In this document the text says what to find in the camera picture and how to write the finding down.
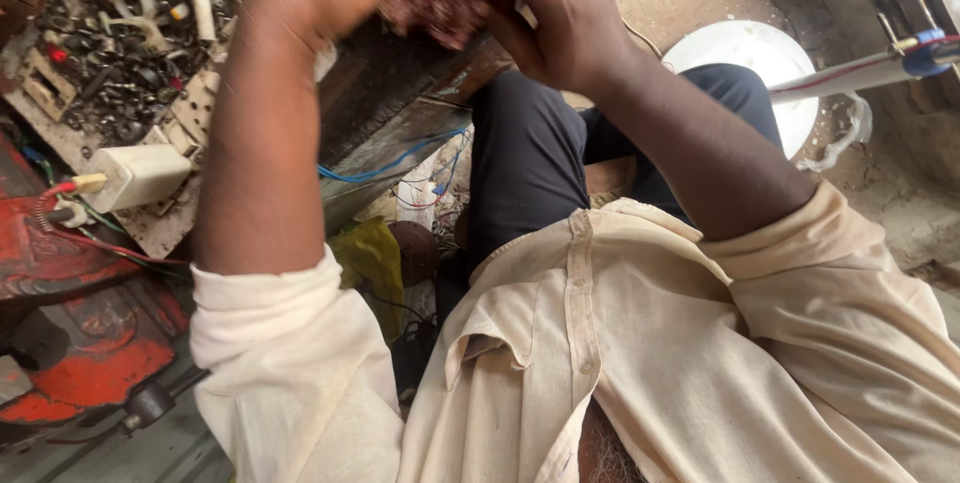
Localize person's right hand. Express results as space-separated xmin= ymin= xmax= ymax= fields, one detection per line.
xmin=468 ymin=0 xmax=640 ymax=96

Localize worn wooden workbench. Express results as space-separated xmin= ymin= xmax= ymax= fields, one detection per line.
xmin=313 ymin=16 xmax=520 ymax=238

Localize dark trousers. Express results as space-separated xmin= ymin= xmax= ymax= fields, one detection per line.
xmin=435 ymin=63 xmax=785 ymax=319

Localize white plastic tube piece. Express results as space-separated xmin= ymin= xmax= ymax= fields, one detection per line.
xmin=182 ymin=0 xmax=219 ymax=45

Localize white round cover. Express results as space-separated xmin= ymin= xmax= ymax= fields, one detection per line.
xmin=662 ymin=19 xmax=820 ymax=162

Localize brown round metal part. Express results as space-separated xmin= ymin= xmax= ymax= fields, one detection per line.
xmin=387 ymin=221 xmax=441 ymax=286

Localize perforated beige board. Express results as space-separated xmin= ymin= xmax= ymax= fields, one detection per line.
xmin=112 ymin=66 xmax=226 ymax=260

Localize heap of metal scrap parts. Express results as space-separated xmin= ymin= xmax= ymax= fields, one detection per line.
xmin=21 ymin=0 xmax=252 ymax=148

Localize yellow cloth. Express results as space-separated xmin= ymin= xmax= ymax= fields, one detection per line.
xmin=327 ymin=216 xmax=407 ymax=343

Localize white plug adapter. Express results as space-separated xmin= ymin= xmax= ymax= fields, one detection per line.
xmin=72 ymin=143 xmax=194 ymax=214

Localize white pipe with blue tape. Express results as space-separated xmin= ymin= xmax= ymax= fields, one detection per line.
xmin=768 ymin=27 xmax=960 ymax=106

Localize clear plastic bag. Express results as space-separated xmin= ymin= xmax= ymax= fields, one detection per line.
xmin=795 ymin=91 xmax=876 ymax=173

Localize cream button shirt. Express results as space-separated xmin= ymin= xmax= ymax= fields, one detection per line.
xmin=189 ymin=181 xmax=960 ymax=483

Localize red bench vise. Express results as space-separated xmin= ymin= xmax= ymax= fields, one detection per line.
xmin=0 ymin=134 xmax=192 ymax=450

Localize blue wire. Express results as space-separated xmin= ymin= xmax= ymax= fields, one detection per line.
xmin=317 ymin=128 xmax=472 ymax=185

